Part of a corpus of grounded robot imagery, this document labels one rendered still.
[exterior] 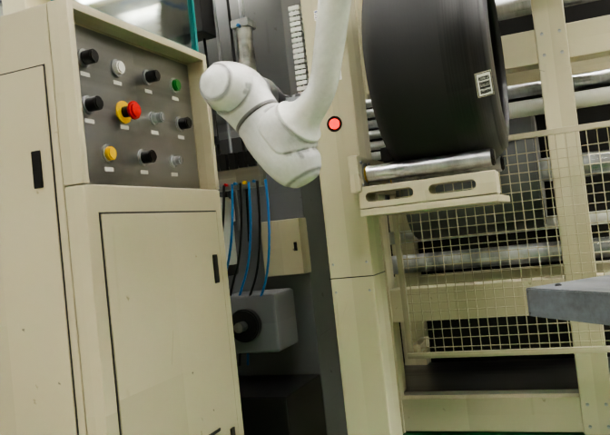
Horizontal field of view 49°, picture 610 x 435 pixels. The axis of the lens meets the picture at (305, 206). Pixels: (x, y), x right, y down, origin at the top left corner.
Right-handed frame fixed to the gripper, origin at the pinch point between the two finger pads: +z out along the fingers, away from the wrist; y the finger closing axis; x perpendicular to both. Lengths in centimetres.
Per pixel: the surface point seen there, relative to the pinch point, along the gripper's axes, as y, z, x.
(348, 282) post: 1, 29, 45
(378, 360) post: -5, 29, 68
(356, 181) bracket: -7.9, 17.7, 17.9
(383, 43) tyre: -21.8, 7.7, -14.1
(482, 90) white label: -43.3, 12.5, 0.8
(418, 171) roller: -23.8, 21.7, 17.2
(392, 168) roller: -17.2, 21.4, 15.6
